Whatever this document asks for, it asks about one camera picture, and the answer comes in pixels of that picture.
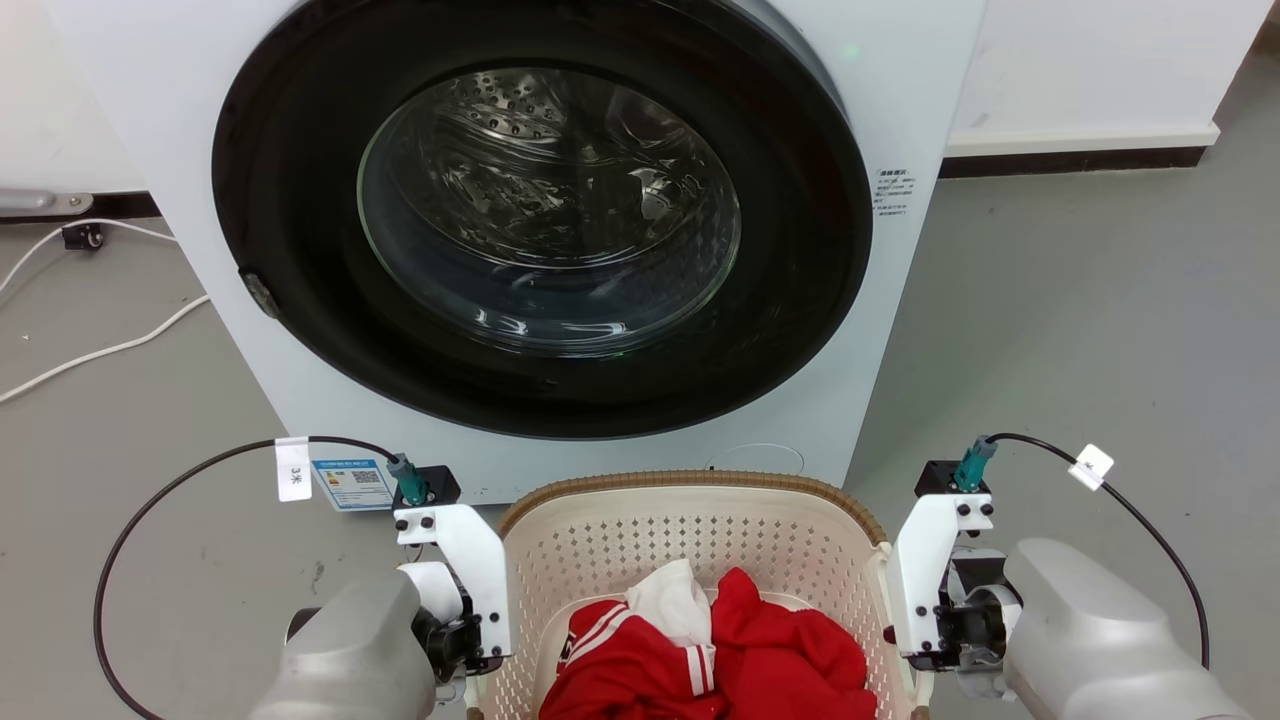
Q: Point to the beige laundry basket brown rim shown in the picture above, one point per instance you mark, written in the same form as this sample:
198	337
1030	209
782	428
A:
690	535

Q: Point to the black round washer door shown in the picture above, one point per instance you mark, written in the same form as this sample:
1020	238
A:
300	200

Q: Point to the blue energy label sticker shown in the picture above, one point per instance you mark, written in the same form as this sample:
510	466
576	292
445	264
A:
352	485

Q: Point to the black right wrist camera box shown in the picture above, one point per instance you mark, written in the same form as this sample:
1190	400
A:
938	476

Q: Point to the white front-load washing machine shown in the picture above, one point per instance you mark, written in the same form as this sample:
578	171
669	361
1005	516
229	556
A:
900	330

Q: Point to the white text warning sticker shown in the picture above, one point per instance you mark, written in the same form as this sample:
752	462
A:
896	193

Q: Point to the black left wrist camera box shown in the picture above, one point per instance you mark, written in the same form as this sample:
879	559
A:
432	483

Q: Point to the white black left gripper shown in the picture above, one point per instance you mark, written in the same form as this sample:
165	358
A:
475	570

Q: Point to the red garment white stripes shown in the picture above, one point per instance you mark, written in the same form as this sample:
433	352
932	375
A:
780	655

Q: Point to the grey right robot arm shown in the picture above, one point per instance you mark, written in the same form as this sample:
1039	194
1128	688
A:
1090	630

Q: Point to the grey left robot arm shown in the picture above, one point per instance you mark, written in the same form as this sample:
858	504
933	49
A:
350	650

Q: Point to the dark wall baseboard strip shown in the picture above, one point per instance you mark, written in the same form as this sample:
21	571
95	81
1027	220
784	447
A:
1070	161

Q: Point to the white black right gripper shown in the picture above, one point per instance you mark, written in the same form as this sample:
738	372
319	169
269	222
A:
920	570

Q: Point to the small black floor plug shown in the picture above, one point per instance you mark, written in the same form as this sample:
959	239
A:
83	237

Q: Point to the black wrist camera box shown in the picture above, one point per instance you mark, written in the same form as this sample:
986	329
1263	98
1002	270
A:
432	483
938	476

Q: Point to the grey metal floor bracket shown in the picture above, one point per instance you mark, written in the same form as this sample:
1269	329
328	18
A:
45	202

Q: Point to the stainless steel washer drum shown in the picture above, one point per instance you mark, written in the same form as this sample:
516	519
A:
550	200

